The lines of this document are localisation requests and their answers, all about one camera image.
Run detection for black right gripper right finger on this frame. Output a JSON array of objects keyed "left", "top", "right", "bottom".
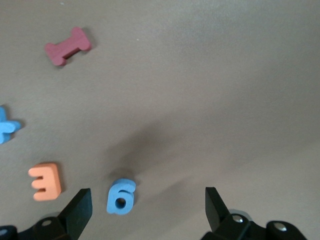
[{"left": 201, "top": 187, "right": 307, "bottom": 240}]

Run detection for brown table cover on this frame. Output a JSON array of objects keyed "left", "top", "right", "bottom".
[{"left": 0, "top": 0, "right": 320, "bottom": 240}]

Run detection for orange foam letter E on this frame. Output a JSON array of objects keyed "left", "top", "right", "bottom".
[{"left": 27, "top": 162, "right": 63, "bottom": 202}]

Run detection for blue foam letter g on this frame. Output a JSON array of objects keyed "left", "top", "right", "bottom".
[{"left": 106, "top": 178, "right": 137, "bottom": 216}]

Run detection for red foam letter I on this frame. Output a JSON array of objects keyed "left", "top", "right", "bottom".
[{"left": 44, "top": 26, "right": 92, "bottom": 67}]

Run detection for blue foam letter X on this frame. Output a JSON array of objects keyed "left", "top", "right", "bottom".
[{"left": 0, "top": 106, "right": 22, "bottom": 145}]

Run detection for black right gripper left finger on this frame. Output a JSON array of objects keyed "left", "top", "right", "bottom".
[{"left": 0, "top": 187, "right": 93, "bottom": 240}]

